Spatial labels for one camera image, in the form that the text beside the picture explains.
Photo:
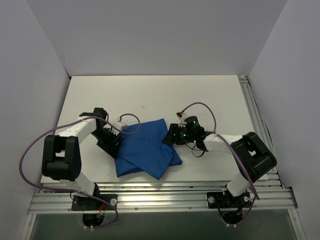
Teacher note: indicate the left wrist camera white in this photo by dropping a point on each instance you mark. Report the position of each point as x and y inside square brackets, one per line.
[118, 126]

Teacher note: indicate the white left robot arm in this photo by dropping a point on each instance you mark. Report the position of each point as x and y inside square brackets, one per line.
[61, 159]

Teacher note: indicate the aluminium right rail frame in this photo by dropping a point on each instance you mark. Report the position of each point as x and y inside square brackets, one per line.
[249, 114]

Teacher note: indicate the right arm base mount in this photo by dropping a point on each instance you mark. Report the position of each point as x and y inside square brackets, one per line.
[232, 210]

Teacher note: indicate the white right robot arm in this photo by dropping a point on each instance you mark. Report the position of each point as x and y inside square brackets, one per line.
[252, 156]

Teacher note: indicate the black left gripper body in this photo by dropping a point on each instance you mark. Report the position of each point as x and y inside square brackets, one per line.
[108, 144]

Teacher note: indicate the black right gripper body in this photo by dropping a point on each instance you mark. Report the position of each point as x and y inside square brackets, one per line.
[173, 134]

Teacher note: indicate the aluminium rail frame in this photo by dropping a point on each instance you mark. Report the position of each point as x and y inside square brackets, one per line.
[249, 114]
[172, 211]

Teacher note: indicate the aluminium front rail frame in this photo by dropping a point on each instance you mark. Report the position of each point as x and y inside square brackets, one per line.
[172, 211]

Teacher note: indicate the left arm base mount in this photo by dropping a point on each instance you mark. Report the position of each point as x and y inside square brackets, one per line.
[94, 209]

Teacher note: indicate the blue surgical drape cloth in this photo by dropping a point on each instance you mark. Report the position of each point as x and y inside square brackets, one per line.
[145, 152]

